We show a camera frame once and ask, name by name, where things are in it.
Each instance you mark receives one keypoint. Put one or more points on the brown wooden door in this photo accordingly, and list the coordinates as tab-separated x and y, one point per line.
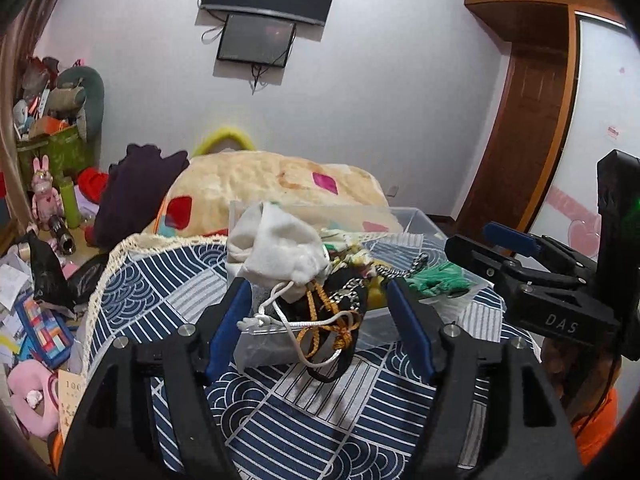
525	135

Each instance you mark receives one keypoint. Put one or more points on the red cloth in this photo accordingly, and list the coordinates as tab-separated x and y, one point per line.
94	185

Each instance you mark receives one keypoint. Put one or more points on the green bottle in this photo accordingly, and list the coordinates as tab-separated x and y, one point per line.
70	205

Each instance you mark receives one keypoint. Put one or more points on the beige blanket with coloured patches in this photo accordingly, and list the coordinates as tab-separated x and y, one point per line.
250	185

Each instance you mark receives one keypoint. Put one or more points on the green knitted glove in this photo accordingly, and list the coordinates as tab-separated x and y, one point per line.
440	280

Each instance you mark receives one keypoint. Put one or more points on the white wall outlet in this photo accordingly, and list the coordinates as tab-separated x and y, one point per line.
393	190

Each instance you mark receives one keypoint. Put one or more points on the floral fabric pouch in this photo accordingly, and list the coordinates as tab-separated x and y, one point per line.
350	255

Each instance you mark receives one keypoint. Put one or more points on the yellow sponge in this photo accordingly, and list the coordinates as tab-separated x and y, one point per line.
377	295

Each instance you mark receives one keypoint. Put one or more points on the pink plush cushion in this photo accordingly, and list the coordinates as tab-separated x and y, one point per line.
30	395

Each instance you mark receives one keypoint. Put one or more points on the dark purple clothing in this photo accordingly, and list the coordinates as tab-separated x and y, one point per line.
135	190

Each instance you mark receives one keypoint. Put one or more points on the clear plastic storage bin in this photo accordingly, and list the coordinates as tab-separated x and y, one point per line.
380	327

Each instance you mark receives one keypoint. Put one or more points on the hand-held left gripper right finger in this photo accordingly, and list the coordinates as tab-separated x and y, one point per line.
410	330

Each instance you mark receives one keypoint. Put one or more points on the black flashlight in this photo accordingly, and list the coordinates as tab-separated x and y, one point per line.
61	235

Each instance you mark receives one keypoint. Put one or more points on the person's right hand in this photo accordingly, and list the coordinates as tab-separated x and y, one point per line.
565	365

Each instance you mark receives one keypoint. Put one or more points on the blue wave-patterned tablecloth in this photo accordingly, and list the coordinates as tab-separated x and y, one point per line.
300	410

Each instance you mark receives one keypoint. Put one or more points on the grey-green plush pillow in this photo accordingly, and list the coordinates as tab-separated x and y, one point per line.
92	105

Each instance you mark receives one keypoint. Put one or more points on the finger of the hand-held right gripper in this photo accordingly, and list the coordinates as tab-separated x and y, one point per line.
510	237
480	257

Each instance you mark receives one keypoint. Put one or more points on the pink rabbit toy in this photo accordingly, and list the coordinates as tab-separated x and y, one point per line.
45	190

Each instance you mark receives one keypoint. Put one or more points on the colourful blue box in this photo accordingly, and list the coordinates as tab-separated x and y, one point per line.
42	330

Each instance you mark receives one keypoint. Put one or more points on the small black wall monitor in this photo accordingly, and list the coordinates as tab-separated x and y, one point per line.
255	40

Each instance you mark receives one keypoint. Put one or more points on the yellow plush item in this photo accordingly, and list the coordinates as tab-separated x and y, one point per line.
225	135

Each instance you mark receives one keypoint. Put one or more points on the wooden wardrobe with white door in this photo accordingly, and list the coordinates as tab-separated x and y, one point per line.
600	85

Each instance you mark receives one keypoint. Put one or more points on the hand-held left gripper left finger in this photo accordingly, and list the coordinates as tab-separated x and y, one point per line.
230	330

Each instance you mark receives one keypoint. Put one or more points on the black plastic bag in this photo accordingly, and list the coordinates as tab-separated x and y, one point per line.
50	275

